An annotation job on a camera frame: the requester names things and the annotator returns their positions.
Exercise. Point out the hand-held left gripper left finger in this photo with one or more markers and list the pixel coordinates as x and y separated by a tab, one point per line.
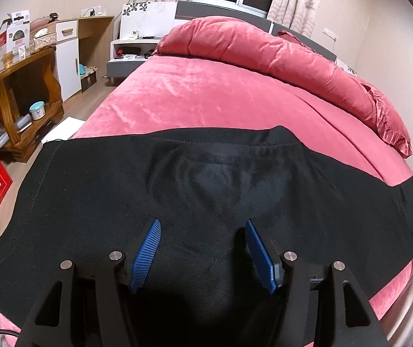
145	256

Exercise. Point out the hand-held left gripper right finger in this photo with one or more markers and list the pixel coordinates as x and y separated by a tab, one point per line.
260	256

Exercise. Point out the black embroidered pants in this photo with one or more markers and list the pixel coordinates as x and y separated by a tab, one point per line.
192	195

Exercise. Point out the white paper sheet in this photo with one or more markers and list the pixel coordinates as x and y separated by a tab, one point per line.
65	128

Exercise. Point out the bed with pink sheet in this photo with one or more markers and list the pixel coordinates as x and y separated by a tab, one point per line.
192	97

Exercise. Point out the teal lidded container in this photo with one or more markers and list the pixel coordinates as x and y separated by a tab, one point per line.
37	111

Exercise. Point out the pink frilled pillow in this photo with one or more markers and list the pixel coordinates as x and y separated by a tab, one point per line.
391	126
289	37

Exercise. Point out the dark box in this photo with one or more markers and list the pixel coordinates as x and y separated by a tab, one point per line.
88	79

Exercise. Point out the grey white nightstand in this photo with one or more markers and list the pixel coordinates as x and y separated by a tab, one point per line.
123	63

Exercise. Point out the wooden desk with white cabinet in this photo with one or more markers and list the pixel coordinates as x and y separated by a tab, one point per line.
69	65

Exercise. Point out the white floral headboard panel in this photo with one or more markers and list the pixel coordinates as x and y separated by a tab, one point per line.
148	20
347	68

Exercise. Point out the pink duvet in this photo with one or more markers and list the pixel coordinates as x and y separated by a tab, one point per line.
246	47

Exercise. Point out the wooden side table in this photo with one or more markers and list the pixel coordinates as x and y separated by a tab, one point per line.
11	76

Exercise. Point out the tissue box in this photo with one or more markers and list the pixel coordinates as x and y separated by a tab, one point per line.
44	39

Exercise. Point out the grey headboard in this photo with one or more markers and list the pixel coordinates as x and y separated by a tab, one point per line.
228	12

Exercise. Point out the white product box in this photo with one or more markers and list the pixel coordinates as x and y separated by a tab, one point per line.
14	39

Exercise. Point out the pink pouch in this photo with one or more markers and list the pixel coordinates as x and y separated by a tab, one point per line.
40	24

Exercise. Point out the black desk gadget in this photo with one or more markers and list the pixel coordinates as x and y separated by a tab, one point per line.
53	16

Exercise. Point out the white wall outlet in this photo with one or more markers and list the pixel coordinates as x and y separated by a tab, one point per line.
330	34

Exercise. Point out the wall outlet with plugs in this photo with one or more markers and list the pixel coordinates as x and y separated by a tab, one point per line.
92	11

